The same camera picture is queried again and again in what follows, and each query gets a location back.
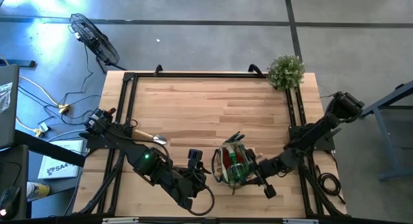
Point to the black computer mouse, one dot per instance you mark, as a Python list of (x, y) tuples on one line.
[(9, 203)]

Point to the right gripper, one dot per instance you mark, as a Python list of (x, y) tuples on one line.
[(271, 168)]

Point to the white cardboard box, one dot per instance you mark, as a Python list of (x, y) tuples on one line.
[(61, 162)]

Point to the clear plastic bag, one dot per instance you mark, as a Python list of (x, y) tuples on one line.
[(4, 96)]

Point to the black desk beam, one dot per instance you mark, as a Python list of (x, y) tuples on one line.
[(48, 148)]

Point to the black clamp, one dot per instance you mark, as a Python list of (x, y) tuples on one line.
[(158, 70), (255, 70)]

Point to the yellow spray can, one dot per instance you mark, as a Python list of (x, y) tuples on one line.
[(38, 190)]

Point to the black flat bar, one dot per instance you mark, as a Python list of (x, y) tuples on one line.
[(17, 63)]

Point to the green plastic spray bottle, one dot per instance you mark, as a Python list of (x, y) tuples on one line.
[(239, 173)]

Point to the black side desk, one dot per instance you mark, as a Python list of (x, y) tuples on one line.
[(13, 166)]

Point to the black aluminium table frame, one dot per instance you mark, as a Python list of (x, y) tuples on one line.
[(193, 75)]

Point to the cream teal-trimmed gardening bag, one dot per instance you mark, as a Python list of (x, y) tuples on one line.
[(237, 185)]

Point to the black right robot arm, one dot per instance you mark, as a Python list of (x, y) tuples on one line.
[(322, 127)]

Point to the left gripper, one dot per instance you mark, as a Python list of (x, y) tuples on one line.
[(187, 183)]

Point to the blue-grey metal table frame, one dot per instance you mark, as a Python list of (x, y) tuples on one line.
[(384, 138)]

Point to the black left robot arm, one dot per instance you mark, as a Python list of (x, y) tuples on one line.
[(129, 146)]

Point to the black floor fan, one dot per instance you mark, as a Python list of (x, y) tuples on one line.
[(93, 40)]

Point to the white rounded bar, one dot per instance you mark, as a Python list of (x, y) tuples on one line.
[(300, 221), (121, 220)]

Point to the yellow power plug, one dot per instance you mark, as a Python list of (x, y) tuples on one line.
[(64, 108), (41, 130)]

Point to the green potted plant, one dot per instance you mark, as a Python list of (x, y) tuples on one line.
[(285, 72)]

